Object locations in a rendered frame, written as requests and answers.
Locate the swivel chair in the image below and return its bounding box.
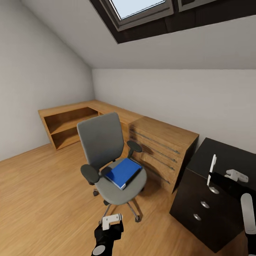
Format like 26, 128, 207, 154
76, 112, 147, 227

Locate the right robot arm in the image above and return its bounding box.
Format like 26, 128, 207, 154
209, 169, 256, 256

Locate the folder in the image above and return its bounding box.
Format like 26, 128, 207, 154
106, 158, 142, 190

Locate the pen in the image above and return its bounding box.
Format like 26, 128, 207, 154
207, 154, 217, 185

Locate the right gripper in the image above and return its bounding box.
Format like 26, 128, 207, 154
209, 172, 240, 195

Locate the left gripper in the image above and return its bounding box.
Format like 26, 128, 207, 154
95, 220, 124, 243

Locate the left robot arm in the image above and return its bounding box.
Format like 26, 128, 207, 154
91, 214, 124, 256

